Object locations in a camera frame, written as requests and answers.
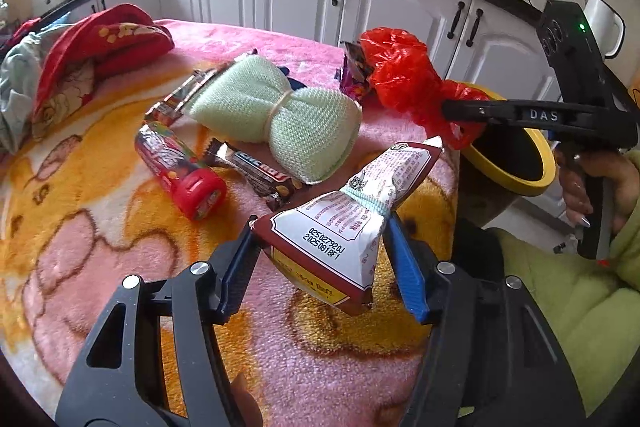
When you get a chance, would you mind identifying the white and brown snack packet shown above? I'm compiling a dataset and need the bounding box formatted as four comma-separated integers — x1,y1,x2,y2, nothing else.
251,136,445,317

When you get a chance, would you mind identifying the yellow trash bin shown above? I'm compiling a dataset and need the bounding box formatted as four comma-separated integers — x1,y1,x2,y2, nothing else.
445,79,557,195

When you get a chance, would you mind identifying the person's right hand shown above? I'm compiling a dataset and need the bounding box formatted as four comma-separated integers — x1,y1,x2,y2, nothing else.
556,147,640,235

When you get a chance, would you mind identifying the purple snack wrapper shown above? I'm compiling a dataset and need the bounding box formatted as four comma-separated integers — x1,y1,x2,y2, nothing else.
337,41,376,100

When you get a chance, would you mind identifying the green mesh sponge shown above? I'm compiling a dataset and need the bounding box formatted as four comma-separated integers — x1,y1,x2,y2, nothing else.
189,54,363,185

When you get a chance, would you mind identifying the brown chocolate bar wrapper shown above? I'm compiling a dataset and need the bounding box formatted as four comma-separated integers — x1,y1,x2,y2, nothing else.
207,139,307,212

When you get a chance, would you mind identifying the light blue cloth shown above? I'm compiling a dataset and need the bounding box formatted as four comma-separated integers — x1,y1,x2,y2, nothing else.
0,29,56,155

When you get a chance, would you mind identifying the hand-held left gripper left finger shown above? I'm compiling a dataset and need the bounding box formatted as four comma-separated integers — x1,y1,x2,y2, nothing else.
55,217,266,427

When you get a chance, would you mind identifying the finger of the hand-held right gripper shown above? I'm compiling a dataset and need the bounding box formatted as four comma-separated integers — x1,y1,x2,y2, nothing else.
441,98,521,124

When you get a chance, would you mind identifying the white jug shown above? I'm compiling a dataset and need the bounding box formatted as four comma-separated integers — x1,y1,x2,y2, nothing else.
582,0,626,60

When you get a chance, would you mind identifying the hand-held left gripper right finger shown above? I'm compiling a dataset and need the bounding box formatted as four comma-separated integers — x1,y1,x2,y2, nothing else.
385,211,586,427

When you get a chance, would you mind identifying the pink and yellow printed blanket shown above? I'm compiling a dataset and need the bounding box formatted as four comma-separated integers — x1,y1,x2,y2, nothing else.
0,19,458,427

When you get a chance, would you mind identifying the striped candy wrapper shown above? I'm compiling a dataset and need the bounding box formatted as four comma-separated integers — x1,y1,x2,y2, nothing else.
144,64,231,128

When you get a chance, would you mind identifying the candy tube with red cap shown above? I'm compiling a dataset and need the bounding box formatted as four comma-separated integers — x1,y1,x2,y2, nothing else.
134,123,227,222

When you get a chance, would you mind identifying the red plastic bag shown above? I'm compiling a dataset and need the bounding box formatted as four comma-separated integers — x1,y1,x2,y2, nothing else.
359,27,493,151

